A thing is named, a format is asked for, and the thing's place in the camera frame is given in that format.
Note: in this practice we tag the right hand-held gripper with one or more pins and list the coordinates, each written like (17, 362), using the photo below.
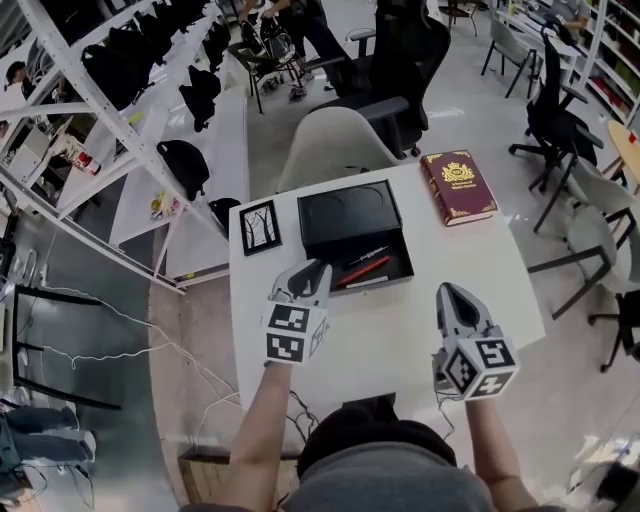
(477, 367)

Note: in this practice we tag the person's right forearm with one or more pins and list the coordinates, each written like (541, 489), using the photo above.
(497, 450)

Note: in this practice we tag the black high-back office chair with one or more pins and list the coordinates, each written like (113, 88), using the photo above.
(405, 55)

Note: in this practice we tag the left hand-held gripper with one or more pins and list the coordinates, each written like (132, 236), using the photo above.
(285, 335)

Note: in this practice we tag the red pen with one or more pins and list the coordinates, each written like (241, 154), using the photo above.
(365, 271)

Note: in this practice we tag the black metal frame stand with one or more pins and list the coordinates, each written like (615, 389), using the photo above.
(17, 325)

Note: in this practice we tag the person's grey shirt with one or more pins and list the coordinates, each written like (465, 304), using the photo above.
(390, 480)

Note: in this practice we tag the dark red hardcover book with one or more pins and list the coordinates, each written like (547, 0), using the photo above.
(457, 187)

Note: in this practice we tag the black pen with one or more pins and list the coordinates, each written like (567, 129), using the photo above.
(369, 255)

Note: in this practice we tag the wooden pallet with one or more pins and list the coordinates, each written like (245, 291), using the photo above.
(205, 475)

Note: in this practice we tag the black picture frame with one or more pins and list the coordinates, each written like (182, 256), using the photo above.
(260, 227)

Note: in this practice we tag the white metal shelving rack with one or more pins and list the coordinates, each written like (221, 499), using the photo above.
(115, 90)

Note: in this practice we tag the person's left forearm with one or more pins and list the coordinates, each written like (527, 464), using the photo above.
(255, 430)

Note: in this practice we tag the round wooden table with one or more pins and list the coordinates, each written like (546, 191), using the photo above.
(622, 145)

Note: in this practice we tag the row of black bags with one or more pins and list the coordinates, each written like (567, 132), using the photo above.
(185, 160)

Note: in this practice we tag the person's black trousers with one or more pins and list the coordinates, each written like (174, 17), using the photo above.
(370, 430)

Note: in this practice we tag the grey chair with thin legs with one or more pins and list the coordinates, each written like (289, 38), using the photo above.
(505, 40)

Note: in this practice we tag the black mesh office chair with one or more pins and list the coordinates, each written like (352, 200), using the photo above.
(555, 120)

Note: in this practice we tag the beige shell chair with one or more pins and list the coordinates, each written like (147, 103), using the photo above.
(330, 145)

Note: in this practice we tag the black box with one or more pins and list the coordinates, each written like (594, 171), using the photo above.
(347, 212)

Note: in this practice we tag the colourful flat packet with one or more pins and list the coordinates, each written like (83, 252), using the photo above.
(164, 205)

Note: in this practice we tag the red and white package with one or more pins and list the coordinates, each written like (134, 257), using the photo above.
(90, 162)

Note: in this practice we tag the grey chair with black legs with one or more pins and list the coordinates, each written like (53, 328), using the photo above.
(592, 235)

